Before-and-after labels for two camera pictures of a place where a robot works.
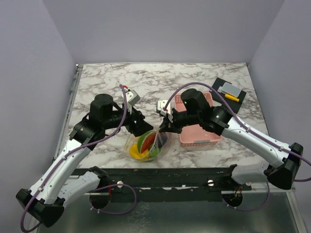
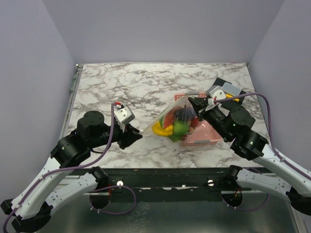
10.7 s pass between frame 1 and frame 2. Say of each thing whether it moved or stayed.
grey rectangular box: stayed
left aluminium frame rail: stayed
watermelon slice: moved
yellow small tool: stayed
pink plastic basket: stayed
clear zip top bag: moved
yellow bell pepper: moved
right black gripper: moved
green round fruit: moved
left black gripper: moved
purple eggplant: moved
